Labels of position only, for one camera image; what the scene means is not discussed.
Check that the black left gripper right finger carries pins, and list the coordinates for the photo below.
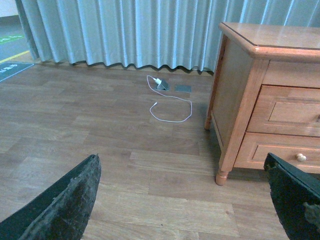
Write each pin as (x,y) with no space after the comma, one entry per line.
(296,198)

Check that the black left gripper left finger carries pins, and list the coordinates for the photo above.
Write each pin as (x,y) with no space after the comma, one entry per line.
(62,211)

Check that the wooden drawer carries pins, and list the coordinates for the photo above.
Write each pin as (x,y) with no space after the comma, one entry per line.
(286,111)
(302,152)

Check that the white floor charger plug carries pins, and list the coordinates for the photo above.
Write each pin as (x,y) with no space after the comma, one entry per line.
(158,81)

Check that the wooden nightstand cabinet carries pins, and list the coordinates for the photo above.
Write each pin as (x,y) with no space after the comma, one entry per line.
(250,56)

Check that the closed metal floor socket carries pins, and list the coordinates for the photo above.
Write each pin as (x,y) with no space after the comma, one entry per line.
(183,88)

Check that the green floor sign mat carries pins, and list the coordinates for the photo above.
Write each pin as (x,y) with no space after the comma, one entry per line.
(10,68)

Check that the open metal floor socket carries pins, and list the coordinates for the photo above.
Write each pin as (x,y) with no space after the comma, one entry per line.
(163,86)

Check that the light blue curtain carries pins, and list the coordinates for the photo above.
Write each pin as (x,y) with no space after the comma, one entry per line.
(147,32)

